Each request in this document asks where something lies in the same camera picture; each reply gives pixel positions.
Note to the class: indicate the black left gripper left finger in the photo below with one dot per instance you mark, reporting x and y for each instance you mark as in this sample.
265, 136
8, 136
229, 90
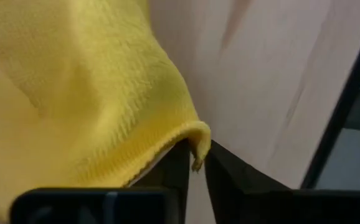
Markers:
105, 207

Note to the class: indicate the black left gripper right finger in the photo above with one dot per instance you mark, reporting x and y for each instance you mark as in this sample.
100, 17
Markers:
261, 205

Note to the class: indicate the yellow microfiber towel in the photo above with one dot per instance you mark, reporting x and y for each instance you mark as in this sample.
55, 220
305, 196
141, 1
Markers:
74, 93

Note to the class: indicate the black table edge rail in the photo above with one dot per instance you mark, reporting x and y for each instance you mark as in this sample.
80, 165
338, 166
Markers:
342, 105

